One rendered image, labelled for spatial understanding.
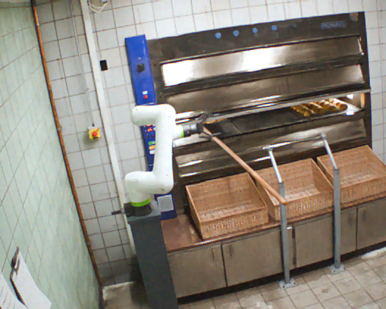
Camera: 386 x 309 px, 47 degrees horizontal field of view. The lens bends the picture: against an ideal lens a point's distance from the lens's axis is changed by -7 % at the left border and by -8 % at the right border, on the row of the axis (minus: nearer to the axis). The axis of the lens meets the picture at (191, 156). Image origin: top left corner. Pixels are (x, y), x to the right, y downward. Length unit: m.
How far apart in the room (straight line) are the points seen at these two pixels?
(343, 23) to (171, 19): 1.51
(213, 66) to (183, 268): 1.62
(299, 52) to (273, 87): 0.38
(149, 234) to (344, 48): 2.39
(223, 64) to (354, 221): 1.73
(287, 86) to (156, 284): 2.00
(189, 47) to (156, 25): 0.32
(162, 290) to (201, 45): 1.91
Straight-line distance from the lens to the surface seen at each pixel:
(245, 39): 3.90
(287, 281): 4.07
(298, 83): 4.10
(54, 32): 3.73
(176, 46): 3.78
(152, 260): 2.98
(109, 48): 3.72
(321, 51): 4.15
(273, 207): 3.80
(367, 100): 4.46
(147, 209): 2.85
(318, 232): 4.01
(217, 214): 4.05
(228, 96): 3.91
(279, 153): 4.17
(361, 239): 4.27
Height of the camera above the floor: 2.45
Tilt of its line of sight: 20 degrees down
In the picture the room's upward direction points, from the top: 9 degrees counter-clockwise
